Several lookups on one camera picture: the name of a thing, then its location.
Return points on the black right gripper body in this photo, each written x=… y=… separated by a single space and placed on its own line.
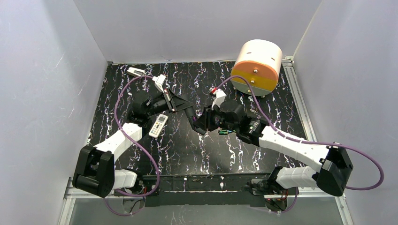
x=207 y=119

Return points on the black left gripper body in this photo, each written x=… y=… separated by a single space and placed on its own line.
x=169 y=101

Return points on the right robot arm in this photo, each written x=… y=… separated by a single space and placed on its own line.
x=327 y=167

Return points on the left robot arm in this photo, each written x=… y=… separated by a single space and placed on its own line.
x=95 y=171

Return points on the white remote control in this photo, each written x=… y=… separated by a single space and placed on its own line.
x=158 y=125

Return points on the small white clip object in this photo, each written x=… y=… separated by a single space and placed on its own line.
x=135 y=72

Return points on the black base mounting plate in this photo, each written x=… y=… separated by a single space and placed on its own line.
x=250 y=189

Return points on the pink orange cylindrical drawer box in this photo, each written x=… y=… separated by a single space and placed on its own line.
x=259 y=62

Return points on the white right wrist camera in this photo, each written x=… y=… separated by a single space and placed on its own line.
x=218 y=97

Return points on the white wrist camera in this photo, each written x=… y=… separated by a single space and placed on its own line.
x=218 y=97
x=159 y=81

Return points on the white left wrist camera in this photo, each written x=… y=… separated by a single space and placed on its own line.
x=159 y=81

